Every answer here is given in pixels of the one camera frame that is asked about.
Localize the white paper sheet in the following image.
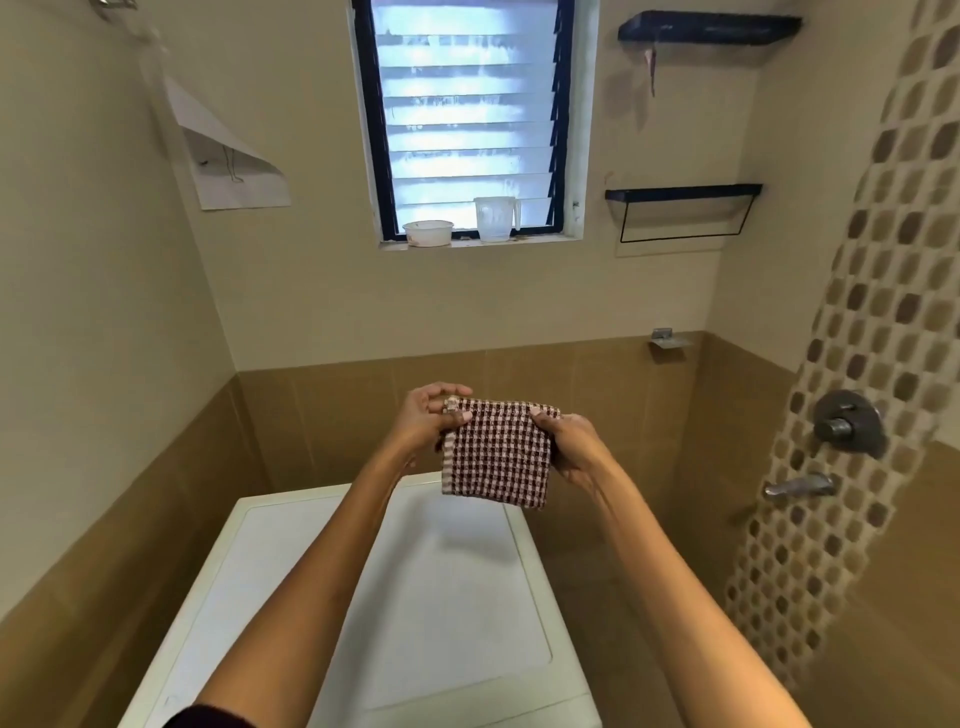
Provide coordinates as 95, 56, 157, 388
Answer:
160, 74, 295, 214

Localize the white washing machine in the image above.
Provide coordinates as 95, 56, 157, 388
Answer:
117, 470, 602, 728

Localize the person's right forearm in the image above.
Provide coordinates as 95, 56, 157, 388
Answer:
588, 464, 815, 728

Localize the small wall window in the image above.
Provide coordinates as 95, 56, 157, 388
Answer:
347, 0, 602, 252

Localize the person's left hand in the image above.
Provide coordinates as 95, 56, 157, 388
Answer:
388, 381, 476, 472

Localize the black wall shelf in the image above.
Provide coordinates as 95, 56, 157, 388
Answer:
616, 9, 805, 47

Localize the translucent plastic jug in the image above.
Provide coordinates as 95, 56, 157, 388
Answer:
471, 195, 525, 244

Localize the white container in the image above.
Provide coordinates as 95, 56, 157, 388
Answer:
401, 218, 456, 250

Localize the brown white checkered cloth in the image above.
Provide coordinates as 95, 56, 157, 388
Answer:
439, 396, 563, 512

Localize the person's dark patterned left sleeve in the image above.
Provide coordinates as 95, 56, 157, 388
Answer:
162, 704, 238, 728

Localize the person's left forearm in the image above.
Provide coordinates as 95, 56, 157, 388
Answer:
193, 449, 421, 728

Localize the chrome wall tap lever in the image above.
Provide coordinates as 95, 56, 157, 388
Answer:
761, 471, 838, 502

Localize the person's right hand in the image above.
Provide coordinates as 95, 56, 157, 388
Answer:
527, 407, 622, 498

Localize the chrome shower valve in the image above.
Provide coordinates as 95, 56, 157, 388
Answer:
812, 389, 889, 461

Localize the black wall towel rack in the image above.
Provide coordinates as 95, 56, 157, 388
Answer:
603, 182, 766, 246

